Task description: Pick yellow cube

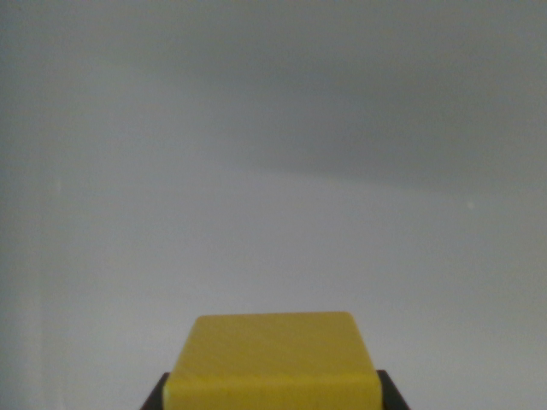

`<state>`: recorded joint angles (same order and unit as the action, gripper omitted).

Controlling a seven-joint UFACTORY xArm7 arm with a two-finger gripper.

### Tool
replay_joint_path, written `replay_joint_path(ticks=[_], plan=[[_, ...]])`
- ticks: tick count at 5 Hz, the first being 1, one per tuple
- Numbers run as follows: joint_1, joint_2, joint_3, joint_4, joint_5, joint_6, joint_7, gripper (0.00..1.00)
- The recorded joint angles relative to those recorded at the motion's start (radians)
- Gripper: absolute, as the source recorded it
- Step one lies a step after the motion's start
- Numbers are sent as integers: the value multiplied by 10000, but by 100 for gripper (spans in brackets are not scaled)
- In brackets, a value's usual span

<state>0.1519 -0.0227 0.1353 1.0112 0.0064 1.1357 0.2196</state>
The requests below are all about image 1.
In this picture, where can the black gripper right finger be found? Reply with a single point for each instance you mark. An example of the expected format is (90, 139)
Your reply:
(391, 393)

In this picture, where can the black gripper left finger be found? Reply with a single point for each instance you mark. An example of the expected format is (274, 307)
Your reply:
(154, 395)

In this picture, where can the grey plastic tub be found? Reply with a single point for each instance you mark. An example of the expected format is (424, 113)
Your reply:
(273, 149)

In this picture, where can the yellow cube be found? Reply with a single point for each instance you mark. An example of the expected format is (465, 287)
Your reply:
(273, 363)

